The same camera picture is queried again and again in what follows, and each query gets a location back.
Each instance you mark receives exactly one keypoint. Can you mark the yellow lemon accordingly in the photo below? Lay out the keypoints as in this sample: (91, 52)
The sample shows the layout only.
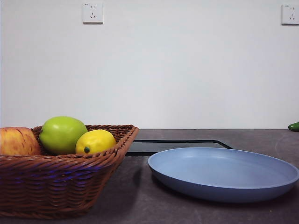
(98, 141)

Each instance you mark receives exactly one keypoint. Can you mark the blue plate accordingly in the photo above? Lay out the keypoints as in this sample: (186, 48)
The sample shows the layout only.
(222, 172)

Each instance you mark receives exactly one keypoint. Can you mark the brown wicker basket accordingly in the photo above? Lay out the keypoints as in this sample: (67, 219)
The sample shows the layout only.
(58, 182)

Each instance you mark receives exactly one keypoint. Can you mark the black flat tray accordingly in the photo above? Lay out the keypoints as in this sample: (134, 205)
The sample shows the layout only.
(140, 148)

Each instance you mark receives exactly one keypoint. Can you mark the green apple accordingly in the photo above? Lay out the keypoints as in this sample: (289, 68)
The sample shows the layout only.
(60, 135)

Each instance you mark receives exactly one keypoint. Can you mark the red yellow apple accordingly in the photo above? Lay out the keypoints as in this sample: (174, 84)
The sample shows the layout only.
(16, 141)

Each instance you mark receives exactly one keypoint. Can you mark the green cucumber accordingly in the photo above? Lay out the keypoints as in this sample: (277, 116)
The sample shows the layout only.
(294, 126)

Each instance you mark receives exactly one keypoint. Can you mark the white wall socket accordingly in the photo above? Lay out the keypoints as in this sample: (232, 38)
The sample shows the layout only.
(290, 14)
(92, 12)

